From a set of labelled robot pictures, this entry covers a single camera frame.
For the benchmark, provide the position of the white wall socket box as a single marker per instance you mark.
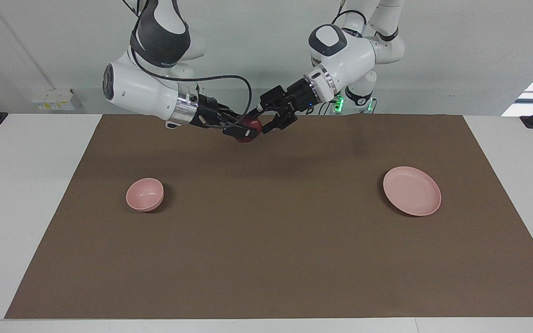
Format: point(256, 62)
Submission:
point(53, 99)

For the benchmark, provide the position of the dark red apple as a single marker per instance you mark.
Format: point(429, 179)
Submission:
point(250, 124)

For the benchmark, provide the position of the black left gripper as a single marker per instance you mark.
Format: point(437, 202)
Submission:
point(301, 95)

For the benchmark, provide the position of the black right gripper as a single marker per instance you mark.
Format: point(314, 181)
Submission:
point(208, 113)

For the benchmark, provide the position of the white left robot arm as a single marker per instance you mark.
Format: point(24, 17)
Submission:
point(354, 51)

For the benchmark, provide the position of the pink plate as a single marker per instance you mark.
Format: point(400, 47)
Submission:
point(412, 190)

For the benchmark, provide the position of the pink bowl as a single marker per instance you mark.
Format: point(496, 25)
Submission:
point(144, 196)

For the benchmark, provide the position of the brown table mat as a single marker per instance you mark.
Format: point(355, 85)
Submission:
point(275, 217)

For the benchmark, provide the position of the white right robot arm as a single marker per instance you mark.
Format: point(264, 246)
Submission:
point(151, 83)

